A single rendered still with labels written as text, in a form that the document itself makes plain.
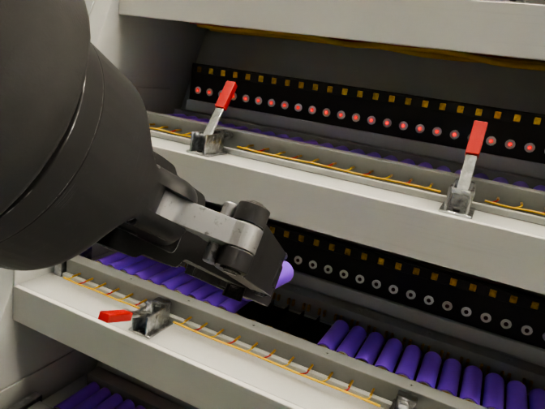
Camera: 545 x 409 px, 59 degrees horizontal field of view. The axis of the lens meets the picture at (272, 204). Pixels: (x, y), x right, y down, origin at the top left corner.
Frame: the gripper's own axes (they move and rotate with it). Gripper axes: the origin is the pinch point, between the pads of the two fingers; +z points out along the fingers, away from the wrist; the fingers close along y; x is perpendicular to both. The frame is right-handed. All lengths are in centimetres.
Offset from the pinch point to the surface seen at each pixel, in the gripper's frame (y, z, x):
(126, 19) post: -33.6, 13.6, 26.8
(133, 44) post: -33.6, 16.4, 25.2
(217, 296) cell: -12.1, 23.7, -1.8
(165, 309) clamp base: -14.5, 17.8, -5.0
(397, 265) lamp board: 5.9, 28.2, 8.6
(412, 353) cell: 10.1, 26.0, -0.3
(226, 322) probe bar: -8.0, 19.6, -4.0
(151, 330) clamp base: -14.5, 16.8, -7.4
